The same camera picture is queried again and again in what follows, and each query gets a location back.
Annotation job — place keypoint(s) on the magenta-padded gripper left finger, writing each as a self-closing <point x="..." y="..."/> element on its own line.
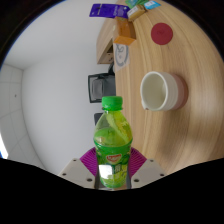
<point x="76" y="171"/>

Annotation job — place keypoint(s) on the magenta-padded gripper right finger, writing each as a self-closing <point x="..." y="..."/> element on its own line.
<point x="150" y="170"/>

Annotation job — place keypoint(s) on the green drink bottle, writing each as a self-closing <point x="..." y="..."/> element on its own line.
<point x="112" y="143"/>

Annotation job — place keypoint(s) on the white and pink mug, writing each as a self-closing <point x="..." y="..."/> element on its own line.
<point x="160" y="91"/>

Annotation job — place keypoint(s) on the grey mesh office chair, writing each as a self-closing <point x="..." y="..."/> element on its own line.
<point x="100" y="85"/>

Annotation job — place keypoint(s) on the white paper with round print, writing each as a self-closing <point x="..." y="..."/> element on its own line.
<point x="121" y="56"/>

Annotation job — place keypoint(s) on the flat round red coaster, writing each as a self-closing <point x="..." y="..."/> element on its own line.
<point x="162" y="33"/>

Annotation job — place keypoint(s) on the orange cardboard box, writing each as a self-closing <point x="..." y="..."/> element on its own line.
<point x="125" y="31"/>

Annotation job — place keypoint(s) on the small yellow box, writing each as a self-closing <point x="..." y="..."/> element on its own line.
<point x="136" y="12"/>

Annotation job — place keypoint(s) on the purple card package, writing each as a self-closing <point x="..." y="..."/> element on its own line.
<point x="106" y="10"/>

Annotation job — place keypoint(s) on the teal packet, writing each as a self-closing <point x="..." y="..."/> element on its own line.
<point x="152" y="4"/>

